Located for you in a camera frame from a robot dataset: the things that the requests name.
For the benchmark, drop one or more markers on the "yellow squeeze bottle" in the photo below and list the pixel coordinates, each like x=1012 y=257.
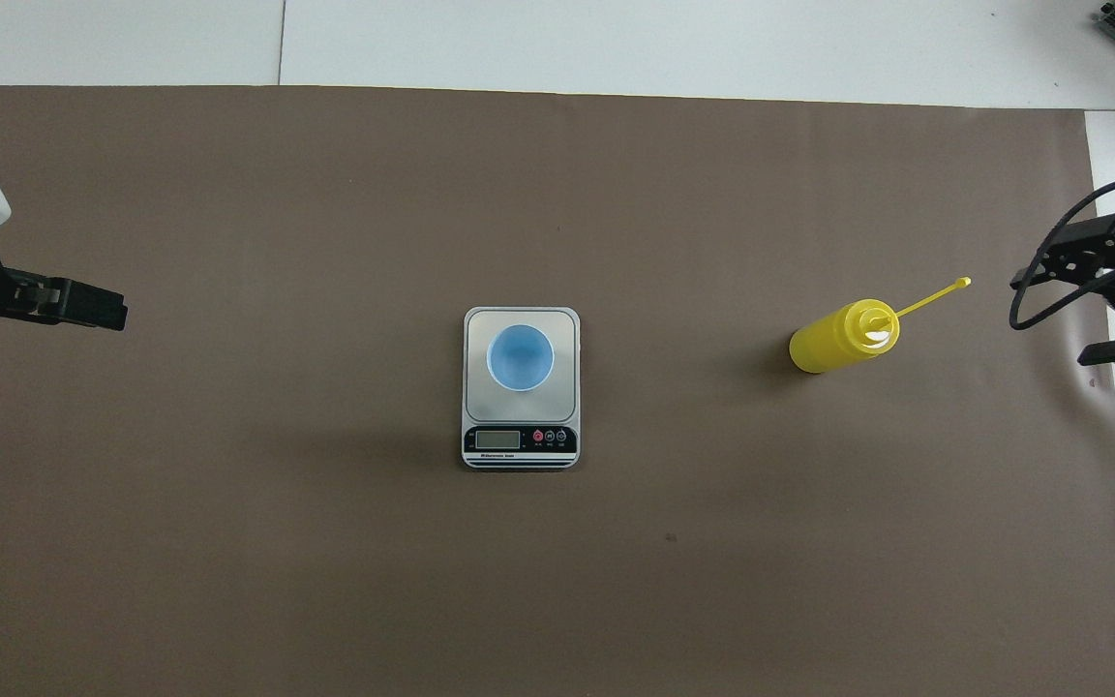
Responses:
x=828 y=344

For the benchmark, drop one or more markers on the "light blue plastic cup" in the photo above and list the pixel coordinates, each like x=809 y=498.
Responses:
x=520 y=358

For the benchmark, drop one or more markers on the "silver digital kitchen scale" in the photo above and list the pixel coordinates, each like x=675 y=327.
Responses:
x=521 y=436

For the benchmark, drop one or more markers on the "brown table mat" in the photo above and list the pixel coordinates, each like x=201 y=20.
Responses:
x=325 y=194

